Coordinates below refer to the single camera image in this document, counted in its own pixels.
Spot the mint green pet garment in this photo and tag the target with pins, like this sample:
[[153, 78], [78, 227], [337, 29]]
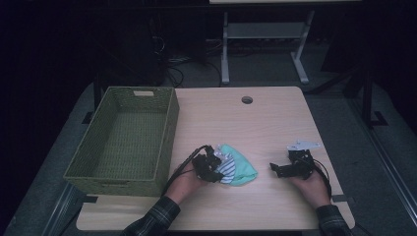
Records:
[[244, 164]]

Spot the grey metal floor rail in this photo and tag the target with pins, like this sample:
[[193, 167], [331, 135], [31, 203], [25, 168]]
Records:
[[387, 164]]

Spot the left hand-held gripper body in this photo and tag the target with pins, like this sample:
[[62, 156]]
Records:
[[205, 164]]

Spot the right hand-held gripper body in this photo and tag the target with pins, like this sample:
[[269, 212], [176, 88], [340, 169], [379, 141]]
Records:
[[301, 162]]

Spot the dark metal stand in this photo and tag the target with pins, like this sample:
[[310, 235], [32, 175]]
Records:
[[367, 98]]

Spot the person's left hand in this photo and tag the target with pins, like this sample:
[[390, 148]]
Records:
[[185, 185]]

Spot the person's right hand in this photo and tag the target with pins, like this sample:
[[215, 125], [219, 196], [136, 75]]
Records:
[[311, 190]]

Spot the green woven basket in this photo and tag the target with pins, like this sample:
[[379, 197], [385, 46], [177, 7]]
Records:
[[131, 137]]

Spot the white metal table frame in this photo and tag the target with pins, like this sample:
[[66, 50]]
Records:
[[262, 31]]

